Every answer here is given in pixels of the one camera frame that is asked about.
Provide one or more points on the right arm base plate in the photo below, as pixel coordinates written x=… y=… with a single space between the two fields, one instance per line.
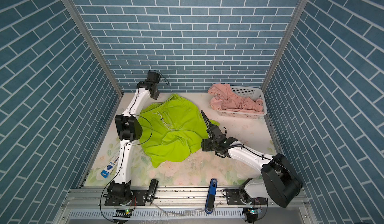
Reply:
x=235 y=197

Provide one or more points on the pink shorts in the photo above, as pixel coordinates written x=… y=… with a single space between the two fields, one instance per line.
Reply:
x=224 y=99

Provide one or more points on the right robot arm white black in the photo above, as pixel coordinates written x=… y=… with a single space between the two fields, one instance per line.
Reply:
x=281 y=181

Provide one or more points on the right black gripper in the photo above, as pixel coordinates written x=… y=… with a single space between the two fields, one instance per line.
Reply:
x=204 y=144

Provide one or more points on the aluminium front rail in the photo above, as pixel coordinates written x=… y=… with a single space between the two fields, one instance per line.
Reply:
x=165 y=197

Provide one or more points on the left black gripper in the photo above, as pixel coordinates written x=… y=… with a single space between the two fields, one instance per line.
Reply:
x=154 y=96

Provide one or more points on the green circuit board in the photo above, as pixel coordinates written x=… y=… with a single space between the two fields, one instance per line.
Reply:
x=253 y=211
x=125 y=213

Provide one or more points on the blue black handheld device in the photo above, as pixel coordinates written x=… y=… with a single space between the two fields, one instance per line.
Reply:
x=210 y=201

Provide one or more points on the left green circuit board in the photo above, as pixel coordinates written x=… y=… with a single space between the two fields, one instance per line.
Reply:
x=125 y=213

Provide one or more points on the lime green shorts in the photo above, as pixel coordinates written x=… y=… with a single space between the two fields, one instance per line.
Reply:
x=172 y=130

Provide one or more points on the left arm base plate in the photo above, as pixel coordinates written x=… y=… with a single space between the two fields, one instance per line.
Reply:
x=138 y=198

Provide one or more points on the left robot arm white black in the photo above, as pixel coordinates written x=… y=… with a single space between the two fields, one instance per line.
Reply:
x=129 y=131

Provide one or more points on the right green circuit board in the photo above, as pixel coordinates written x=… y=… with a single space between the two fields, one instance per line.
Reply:
x=253 y=211

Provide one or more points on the white plastic laundry basket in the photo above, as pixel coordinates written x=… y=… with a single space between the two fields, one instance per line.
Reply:
x=247 y=92

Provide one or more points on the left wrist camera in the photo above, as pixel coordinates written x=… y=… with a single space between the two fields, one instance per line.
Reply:
x=154 y=76

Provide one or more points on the blue white card label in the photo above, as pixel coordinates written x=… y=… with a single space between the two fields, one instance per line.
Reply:
x=110 y=166

